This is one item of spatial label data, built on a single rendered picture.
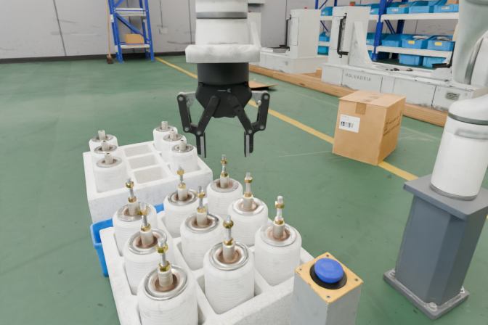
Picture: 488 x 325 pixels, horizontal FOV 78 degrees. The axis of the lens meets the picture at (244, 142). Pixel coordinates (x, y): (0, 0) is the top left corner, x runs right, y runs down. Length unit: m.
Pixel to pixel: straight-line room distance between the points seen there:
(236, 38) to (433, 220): 0.61
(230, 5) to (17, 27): 6.33
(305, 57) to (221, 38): 3.42
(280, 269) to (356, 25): 2.83
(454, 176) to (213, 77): 0.57
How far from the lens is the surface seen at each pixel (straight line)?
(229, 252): 0.58
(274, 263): 0.64
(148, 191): 1.01
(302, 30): 3.76
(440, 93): 2.52
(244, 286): 0.60
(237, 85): 0.44
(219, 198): 0.79
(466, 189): 0.80
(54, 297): 1.00
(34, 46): 6.66
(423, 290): 0.93
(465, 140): 0.76
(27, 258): 1.16
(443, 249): 0.84
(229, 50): 0.37
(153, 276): 0.59
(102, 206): 1.01
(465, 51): 0.70
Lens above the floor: 0.66
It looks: 22 degrees down
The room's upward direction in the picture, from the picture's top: straight up
